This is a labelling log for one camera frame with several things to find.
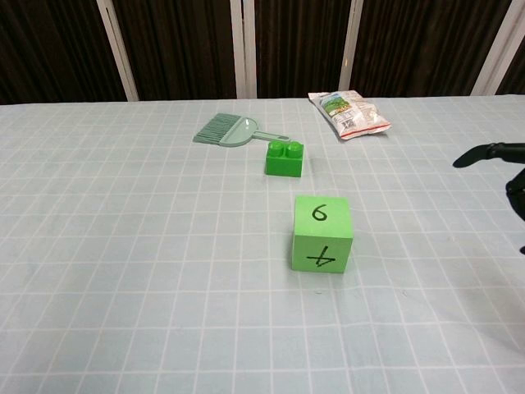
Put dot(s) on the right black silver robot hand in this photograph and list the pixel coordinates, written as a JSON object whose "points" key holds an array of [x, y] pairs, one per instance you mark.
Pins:
{"points": [[480, 154]]}

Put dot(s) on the green cube with handwritten numbers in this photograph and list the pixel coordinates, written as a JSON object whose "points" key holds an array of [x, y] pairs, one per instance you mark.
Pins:
{"points": [[322, 250]]}

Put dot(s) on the white snack bag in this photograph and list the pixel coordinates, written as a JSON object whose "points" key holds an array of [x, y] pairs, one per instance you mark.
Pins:
{"points": [[348, 115]]}

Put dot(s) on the green toy building brick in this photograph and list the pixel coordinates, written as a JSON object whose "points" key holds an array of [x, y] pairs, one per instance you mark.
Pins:
{"points": [[283, 162]]}

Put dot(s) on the teal dustpan brush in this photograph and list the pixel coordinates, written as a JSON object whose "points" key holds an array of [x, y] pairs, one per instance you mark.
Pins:
{"points": [[229, 131]]}

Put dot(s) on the light blue checked tablecloth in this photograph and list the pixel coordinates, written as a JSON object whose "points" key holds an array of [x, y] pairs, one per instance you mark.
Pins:
{"points": [[123, 246]]}

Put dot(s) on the white screen frame post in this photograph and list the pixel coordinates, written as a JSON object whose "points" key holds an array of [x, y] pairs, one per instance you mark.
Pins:
{"points": [[349, 45], [244, 49], [496, 57], [117, 49]]}

